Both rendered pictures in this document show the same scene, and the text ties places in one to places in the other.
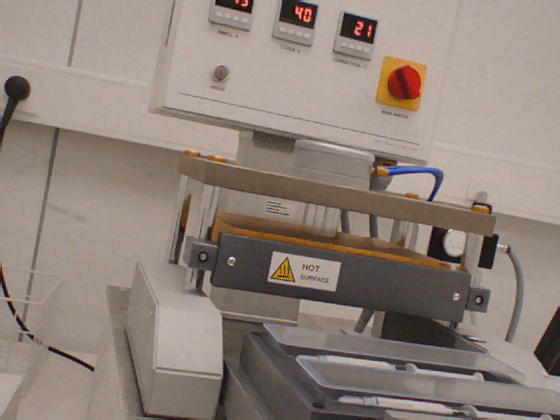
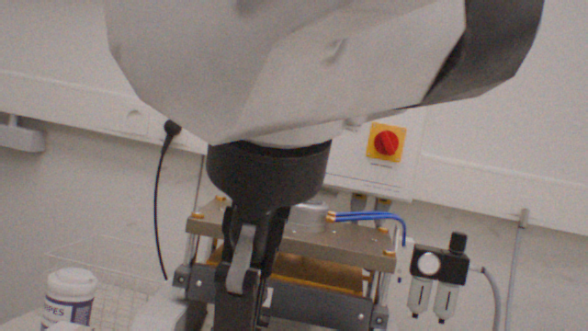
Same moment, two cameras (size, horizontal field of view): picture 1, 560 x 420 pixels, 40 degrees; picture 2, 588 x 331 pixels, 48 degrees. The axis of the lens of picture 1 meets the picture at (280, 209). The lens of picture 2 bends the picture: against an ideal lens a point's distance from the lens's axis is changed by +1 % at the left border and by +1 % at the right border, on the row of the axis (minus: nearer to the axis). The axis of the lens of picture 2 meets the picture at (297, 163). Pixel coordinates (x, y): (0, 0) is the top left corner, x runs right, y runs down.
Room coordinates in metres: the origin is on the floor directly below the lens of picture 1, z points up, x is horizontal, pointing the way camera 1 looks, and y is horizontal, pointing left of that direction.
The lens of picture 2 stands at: (-0.11, -0.32, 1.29)
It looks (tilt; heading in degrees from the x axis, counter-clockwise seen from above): 6 degrees down; 19
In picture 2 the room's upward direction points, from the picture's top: 10 degrees clockwise
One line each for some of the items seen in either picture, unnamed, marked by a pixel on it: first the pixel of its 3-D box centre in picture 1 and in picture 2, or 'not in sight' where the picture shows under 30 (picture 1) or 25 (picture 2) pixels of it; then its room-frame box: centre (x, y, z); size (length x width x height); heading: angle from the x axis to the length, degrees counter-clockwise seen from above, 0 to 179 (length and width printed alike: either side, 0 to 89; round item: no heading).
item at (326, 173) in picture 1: (332, 209); (309, 240); (0.78, -0.05, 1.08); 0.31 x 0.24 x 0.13; 105
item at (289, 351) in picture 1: (391, 364); not in sight; (0.54, -0.10, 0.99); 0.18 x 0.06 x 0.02; 105
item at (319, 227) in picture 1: (327, 228); (297, 256); (0.75, -0.05, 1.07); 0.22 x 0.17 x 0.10; 105
